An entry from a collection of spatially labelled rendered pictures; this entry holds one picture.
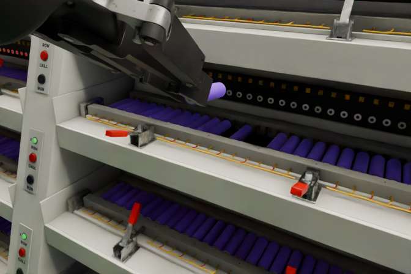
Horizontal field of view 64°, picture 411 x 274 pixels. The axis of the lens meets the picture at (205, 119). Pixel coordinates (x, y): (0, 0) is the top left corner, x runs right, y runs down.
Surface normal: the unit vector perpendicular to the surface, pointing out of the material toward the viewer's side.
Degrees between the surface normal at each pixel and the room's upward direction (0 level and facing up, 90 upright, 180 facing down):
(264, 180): 17
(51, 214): 90
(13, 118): 107
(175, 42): 92
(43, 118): 90
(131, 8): 78
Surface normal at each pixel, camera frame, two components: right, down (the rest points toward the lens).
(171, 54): 0.93, 0.23
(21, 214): -0.47, 0.03
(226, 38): -0.50, 0.31
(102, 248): 0.03, -0.93
